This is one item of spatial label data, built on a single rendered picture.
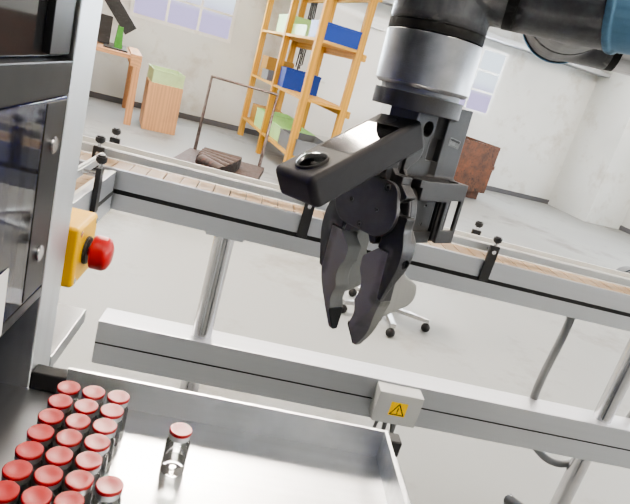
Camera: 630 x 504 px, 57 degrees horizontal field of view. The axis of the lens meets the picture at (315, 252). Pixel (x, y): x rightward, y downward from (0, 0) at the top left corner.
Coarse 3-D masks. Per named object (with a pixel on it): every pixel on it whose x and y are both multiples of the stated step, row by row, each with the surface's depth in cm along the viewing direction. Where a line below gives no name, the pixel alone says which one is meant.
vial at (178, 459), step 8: (168, 440) 52; (176, 440) 52; (184, 440) 52; (168, 448) 52; (176, 448) 52; (184, 448) 52; (168, 456) 52; (176, 456) 52; (184, 456) 53; (168, 464) 52; (176, 464) 52; (184, 464) 53; (168, 472) 53; (176, 472) 53
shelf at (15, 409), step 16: (0, 384) 59; (0, 400) 57; (16, 400) 57; (32, 400) 58; (0, 416) 55; (16, 416) 55; (32, 416) 56; (0, 432) 53; (16, 432) 53; (0, 448) 51; (0, 464) 49; (0, 480) 48
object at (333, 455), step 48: (96, 384) 59; (144, 384) 60; (144, 432) 58; (192, 432) 60; (240, 432) 62; (288, 432) 62; (336, 432) 63; (384, 432) 63; (144, 480) 52; (192, 480) 53; (240, 480) 55; (288, 480) 57; (336, 480) 59; (384, 480) 60
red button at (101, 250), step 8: (96, 240) 66; (104, 240) 66; (112, 240) 68; (88, 248) 67; (96, 248) 65; (104, 248) 66; (112, 248) 67; (88, 256) 65; (96, 256) 65; (104, 256) 66; (112, 256) 68; (88, 264) 66; (96, 264) 66; (104, 264) 66
